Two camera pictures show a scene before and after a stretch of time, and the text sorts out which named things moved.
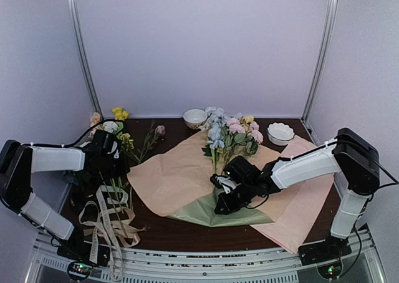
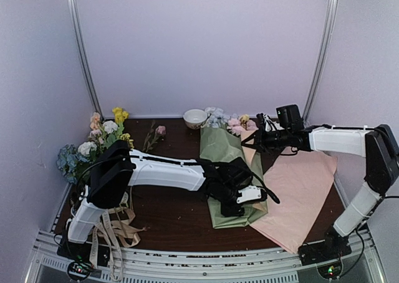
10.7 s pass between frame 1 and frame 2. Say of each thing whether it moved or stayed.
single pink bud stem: stayed
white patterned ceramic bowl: stayed
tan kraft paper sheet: moved
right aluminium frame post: stayed
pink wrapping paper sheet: stayed
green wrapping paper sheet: moved
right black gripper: moved
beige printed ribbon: stayed
